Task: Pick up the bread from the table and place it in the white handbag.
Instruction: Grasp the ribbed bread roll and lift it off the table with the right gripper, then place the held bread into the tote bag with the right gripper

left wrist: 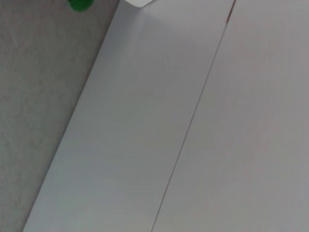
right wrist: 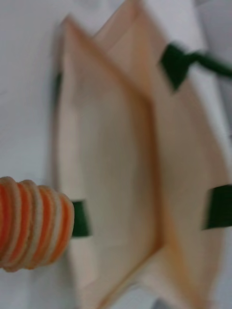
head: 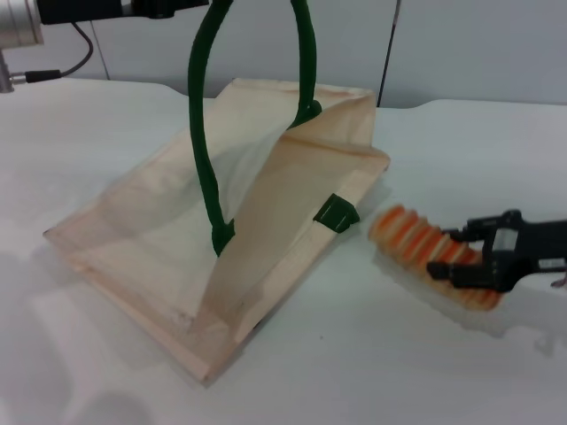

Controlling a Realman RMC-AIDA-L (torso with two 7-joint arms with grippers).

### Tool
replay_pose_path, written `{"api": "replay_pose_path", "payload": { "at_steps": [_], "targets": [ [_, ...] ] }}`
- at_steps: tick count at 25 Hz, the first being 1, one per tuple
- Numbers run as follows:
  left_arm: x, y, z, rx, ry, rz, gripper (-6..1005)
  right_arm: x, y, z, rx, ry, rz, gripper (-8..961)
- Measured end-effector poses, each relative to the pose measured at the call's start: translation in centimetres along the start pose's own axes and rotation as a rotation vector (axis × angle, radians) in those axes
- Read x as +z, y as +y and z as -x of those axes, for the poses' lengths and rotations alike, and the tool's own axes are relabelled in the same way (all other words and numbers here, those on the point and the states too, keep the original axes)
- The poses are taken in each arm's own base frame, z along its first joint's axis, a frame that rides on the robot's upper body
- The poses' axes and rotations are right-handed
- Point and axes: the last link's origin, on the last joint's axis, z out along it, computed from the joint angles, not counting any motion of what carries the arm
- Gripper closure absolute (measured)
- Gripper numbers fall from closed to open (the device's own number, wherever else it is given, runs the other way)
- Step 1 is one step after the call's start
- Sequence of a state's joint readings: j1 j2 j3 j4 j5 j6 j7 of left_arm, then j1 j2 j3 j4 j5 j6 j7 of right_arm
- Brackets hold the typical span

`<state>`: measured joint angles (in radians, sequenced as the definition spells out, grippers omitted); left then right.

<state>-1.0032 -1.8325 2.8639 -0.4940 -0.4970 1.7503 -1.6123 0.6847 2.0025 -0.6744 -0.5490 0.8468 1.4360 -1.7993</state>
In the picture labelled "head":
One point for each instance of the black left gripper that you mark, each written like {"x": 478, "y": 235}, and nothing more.
{"x": 111, "y": 8}

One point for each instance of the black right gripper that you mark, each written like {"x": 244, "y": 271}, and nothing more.
{"x": 531, "y": 252}

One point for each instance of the orange striped bread loaf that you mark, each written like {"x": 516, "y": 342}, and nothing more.
{"x": 407, "y": 243}

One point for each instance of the thin dark background pole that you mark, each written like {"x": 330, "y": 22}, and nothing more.
{"x": 389, "y": 53}

